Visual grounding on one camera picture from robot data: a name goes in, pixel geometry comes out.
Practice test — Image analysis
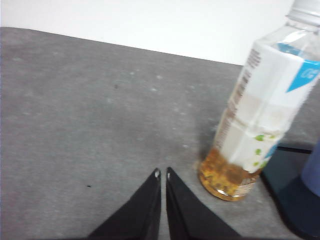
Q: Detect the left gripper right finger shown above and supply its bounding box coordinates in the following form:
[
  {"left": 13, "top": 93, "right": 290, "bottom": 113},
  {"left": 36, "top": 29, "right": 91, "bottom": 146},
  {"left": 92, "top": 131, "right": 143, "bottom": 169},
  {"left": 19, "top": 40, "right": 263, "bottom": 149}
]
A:
[{"left": 165, "top": 166, "right": 245, "bottom": 240}]

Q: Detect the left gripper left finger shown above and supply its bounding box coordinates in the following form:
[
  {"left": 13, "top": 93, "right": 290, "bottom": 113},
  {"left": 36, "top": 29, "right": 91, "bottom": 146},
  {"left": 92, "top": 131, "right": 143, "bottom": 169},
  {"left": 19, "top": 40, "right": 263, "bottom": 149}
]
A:
[{"left": 86, "top": 167, "right": 162, "bottom": 240}]

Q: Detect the jasmine tea bottle white label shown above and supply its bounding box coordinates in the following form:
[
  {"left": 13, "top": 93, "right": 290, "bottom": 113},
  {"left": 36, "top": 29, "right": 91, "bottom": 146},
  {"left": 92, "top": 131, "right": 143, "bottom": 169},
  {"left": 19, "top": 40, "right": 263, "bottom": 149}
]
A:
[{"left": 197, "top": 0, "right": 320, "bottom": 203}]

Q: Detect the blue ribbed plastic cup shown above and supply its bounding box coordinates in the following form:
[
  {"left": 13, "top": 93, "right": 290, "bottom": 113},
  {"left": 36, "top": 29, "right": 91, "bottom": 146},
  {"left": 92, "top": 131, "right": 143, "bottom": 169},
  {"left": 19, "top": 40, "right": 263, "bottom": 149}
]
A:
[{"left": 300, "top": 137, "right": 320, "bottom": 198}]

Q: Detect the dark rectangular tray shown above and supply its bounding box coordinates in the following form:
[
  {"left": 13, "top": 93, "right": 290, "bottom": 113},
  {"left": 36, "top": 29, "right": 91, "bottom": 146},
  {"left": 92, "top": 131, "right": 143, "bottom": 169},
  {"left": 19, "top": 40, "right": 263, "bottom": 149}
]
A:
[{"left": 259, "top": 143, "right": 320, "bottom": 240}]

